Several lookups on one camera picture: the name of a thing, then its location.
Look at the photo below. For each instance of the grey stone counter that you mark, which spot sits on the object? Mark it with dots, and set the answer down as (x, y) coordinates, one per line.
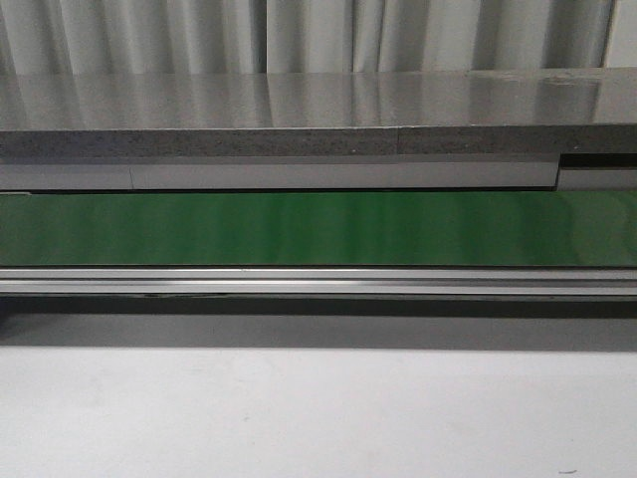
(567, 129)

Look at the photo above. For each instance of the green conveyor belt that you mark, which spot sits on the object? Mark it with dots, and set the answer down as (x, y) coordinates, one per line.
(399, 228)

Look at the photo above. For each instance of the white pleated curtain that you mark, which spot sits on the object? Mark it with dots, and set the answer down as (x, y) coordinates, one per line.
(200, 37)

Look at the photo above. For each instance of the aluminium conveyor frame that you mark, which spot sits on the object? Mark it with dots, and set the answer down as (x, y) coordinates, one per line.
(370, 281)

